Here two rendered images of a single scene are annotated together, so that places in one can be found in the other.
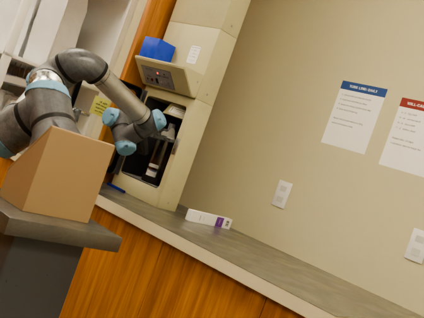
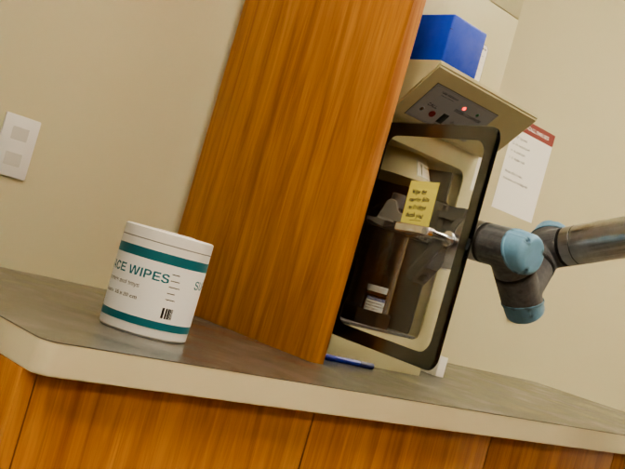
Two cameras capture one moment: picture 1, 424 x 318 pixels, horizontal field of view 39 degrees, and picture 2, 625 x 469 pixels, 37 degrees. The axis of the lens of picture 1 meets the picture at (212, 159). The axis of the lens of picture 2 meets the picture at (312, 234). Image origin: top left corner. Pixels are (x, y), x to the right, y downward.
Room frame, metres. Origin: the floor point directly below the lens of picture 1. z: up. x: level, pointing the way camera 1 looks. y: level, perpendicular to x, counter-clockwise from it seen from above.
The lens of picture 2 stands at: (2.52, 2.10, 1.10)
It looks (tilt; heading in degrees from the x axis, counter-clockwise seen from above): 2 degrees up; 276
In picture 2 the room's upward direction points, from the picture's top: 16 degrees clockwise
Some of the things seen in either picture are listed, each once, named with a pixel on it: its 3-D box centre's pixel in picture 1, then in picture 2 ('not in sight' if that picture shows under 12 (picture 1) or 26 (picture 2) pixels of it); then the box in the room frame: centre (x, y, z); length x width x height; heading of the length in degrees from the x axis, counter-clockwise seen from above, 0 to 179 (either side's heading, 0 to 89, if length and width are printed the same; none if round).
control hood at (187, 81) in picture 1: (164, 76); (462, 113); (2.49, 0.30, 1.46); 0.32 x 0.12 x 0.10; 48
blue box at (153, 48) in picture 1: (157, 51); (445, 46); (2.55, 0.38, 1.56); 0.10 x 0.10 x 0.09; 48
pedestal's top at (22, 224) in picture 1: (38, 216); not in sight; (1.53, 0.37, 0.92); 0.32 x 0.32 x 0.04; 44
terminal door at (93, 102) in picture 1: (98, 120); (406, 236); (2.52, 0.51, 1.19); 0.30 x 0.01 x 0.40; 129
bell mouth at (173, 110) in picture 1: (183, 113); not in sight; (2.59, 0.18, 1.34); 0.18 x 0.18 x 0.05
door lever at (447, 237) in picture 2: not in sight; (422, 232); (2.50, 0.58, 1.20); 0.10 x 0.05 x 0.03; 129
